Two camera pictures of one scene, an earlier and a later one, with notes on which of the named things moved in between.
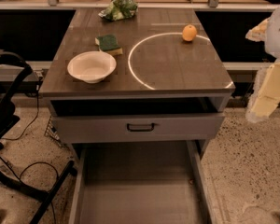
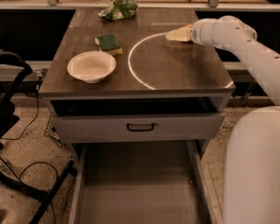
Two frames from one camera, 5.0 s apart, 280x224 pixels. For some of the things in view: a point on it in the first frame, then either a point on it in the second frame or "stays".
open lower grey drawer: x=153 y=182 stays
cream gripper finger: x=258 y=34 to x=204 y=32
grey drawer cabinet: x=137 y=77 stays
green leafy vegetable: x=119 y=8 stays
